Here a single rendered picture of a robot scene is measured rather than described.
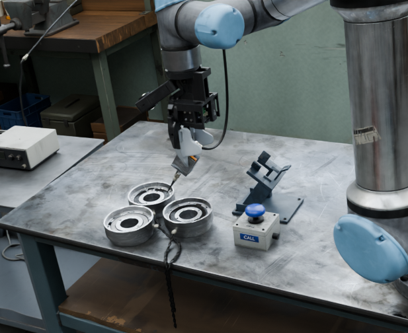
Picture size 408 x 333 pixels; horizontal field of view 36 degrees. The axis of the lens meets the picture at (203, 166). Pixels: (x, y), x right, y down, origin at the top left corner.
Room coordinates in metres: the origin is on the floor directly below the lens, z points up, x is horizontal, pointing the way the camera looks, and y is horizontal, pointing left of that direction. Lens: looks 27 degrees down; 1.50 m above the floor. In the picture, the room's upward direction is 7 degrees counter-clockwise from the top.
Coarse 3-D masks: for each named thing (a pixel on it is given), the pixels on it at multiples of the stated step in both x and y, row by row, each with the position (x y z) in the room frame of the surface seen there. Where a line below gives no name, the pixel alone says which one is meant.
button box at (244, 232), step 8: (248, 216) 1.06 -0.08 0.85; (264, 216) 1.06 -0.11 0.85; (272, 216) 1.05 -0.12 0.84; (240, 224) 1.04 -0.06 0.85; (248, 224) 1.03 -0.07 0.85; (256, 224) 1.03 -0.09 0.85; (264, 224) 1.03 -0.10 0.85; (272, 224) 1.03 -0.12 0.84; (240, 232) 1.03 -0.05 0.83; (248, 232) 1.02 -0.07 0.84; (256, 232) 1.01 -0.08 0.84; (264, 232) 1.00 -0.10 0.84; (272, 232) 1.03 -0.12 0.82; (240, 240) 1.03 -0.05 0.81; (248, 240) 1.02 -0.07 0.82; (256, 240) 1.01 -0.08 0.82; (264, 240) 1.00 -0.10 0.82; (272, 240) 1.02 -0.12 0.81; (256, 248) 1.01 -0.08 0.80; (264, 248) 1.00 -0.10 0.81
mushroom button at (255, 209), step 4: (252, 204) 1.06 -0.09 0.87; (256, 204) 1.06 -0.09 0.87; (260, 204) 1.06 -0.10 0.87; (248, 208) 1.05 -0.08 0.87; (252, 208) 1.04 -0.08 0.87; (256, 208) 1.04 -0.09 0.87; (260, 208) 1.04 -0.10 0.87; (264, 208) 1.04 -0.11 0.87; (248, 212) 1.03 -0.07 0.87; (252, 212) 1.03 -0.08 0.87; (256, 212) 1.03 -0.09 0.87; (260, 212) 1.03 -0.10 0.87; (264, 212) 1.03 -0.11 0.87; (252, 216) 1.03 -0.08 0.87; (256, 216) 1.03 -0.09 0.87
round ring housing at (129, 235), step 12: (108, 216) 1.14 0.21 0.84; (120, 216) 1.16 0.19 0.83; (132, 216) 1.15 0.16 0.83; (108, 228) 1.11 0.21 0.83; (120, 228) 1.11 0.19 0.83; (132, 228) 1.10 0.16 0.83; (144, 228) 1.08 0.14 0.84; (120, 240) 1.07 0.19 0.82; (132, 240) 1.07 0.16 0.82; (144, 240) 1.09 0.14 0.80
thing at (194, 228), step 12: (168, 204) 1.16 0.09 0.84; (180, 204) 1.17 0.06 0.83; (204, 204) 1.16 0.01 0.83; (168, 216) 1.13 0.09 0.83; (180, 216) 1.14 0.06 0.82; (192, 216) 1.14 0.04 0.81; (204, 216) 1.09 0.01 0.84; (168, 228) 1.10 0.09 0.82; (180, 228) 1.08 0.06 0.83; (192, 228) 1.07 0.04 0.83; (204, 228) 1.08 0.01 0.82
